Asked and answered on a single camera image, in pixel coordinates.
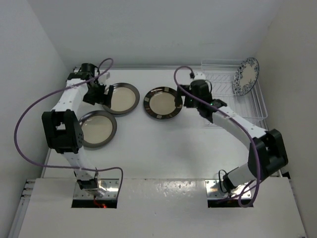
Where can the metal base plate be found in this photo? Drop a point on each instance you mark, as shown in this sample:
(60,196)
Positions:
(214,193)
(109,191)

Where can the dark patterned rim plate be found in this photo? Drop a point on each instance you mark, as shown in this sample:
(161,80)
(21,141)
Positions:
(159,103)

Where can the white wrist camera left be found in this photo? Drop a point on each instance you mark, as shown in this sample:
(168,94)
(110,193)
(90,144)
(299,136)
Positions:
(103,78)

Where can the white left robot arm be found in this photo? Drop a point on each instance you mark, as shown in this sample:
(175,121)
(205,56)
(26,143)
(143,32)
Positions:
(63,130)

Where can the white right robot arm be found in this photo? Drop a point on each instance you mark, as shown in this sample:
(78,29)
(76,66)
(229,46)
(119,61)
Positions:
(267,153)

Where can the blue floral plate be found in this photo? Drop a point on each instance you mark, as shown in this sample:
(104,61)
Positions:
(246,76)

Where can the white wire dish rack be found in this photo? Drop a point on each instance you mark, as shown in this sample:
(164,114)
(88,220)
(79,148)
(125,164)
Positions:
(221,73)

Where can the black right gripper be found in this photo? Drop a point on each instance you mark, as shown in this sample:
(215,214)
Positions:
(178,99)

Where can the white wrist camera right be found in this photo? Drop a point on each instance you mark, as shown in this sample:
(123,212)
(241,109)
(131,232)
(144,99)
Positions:
(198,74)

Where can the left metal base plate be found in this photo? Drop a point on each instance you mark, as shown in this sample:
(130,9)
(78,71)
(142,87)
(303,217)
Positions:
(109,191)

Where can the grey rim cream plate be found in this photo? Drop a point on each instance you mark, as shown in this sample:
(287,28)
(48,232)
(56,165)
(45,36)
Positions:
(125,99)
(99,128)

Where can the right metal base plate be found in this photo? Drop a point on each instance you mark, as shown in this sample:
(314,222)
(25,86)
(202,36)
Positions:
(214,193)

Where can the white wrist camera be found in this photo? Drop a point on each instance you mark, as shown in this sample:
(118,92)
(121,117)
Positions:
(103,78)
(198,74)

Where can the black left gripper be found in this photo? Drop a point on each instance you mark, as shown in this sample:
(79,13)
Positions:
(104,99)

